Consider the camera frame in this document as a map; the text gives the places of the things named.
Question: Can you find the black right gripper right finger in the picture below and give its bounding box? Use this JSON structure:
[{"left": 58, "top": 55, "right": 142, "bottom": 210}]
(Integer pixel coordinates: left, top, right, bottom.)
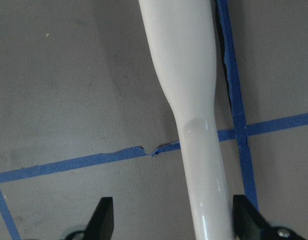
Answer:
[{"left": 233, "top": 195, "right": 303, "bottom": 240}]

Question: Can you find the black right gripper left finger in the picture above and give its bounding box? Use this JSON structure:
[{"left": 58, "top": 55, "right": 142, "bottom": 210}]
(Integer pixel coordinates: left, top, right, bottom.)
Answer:
[{"left": 64, "top": 196, "right": 114, "bottom": 240}]

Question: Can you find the beige hand brush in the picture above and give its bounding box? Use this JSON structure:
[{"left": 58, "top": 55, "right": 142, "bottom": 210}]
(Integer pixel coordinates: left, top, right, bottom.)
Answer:
[{"left": 139, "top": 0, "right": 235, "bottom": 240}]

